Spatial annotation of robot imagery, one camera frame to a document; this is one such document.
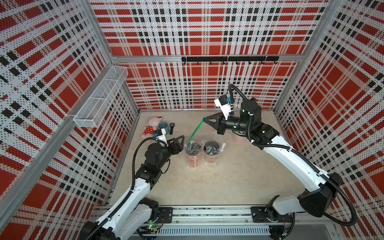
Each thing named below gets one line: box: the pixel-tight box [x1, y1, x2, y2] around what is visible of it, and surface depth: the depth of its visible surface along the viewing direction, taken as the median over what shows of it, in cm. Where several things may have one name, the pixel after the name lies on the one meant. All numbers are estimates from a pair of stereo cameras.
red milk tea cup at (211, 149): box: [204, 140, 220, 162], surface depth 78 cm
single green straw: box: [188, 116, 207, 142], surface depth 70 cm
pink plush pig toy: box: [140, 116, 162, 139], surface depth 107 cm
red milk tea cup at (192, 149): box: [184, 140, 201, 168], surface depth 76 cm
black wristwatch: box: [169, 122, 176, 135], surface depth 113 cm
